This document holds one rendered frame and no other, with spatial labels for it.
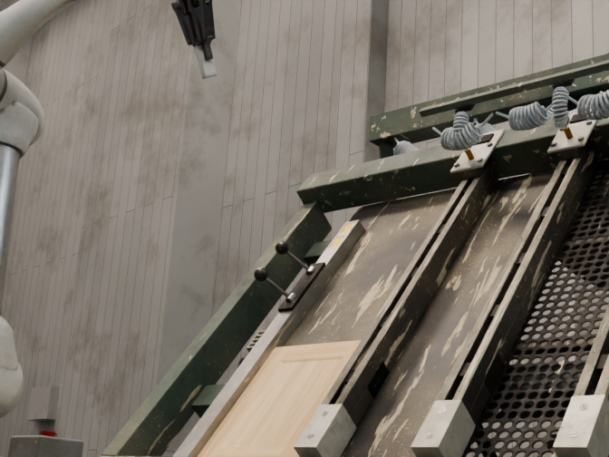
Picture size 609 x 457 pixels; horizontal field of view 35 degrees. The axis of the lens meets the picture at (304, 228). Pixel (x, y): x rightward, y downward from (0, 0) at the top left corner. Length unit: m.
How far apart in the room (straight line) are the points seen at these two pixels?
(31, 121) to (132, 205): 6.25
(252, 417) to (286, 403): 0.09
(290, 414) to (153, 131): 6.43
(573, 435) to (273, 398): 0.85
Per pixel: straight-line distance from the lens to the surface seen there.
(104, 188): 9.00
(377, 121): 3.52
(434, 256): 2.43
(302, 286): 2.66
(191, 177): 8.05
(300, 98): 7.74
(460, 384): 1.95
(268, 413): 2.31
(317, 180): 3.12
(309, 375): 2.34
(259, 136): 8.00
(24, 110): 2.23
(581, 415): 1.76
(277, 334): 2.54
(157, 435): 2.56
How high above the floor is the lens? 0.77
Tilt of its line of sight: 17 degrees up
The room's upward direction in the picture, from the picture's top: 4 degrees clockwise
